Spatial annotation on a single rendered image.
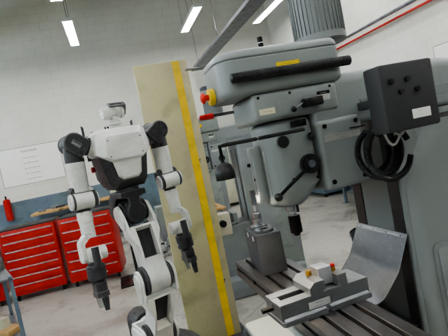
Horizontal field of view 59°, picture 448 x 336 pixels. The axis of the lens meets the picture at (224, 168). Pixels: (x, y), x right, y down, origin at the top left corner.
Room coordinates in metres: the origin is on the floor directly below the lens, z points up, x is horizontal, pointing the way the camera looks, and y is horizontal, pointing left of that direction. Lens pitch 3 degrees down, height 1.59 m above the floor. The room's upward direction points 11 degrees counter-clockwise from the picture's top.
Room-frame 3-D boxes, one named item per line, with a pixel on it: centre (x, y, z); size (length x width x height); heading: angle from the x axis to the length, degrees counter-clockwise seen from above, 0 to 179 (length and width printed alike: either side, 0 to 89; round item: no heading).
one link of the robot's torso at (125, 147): (2.07, 0.53, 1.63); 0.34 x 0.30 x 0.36; 123
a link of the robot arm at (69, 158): (1.92, 0.70, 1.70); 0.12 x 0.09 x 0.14; 33
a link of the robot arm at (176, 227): (2.15, 0.30, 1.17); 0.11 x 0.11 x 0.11; 29
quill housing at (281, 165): (1.52, -0.23, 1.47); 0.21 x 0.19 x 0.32; 15
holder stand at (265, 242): (1.89, -0.12, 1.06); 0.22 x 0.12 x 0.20; 10
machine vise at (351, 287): (1.38, -0.23, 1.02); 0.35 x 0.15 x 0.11; 107
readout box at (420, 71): (1.27, -0.60, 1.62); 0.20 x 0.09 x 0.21; 105
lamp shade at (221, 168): (1.43, 0.00, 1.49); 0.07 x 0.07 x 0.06
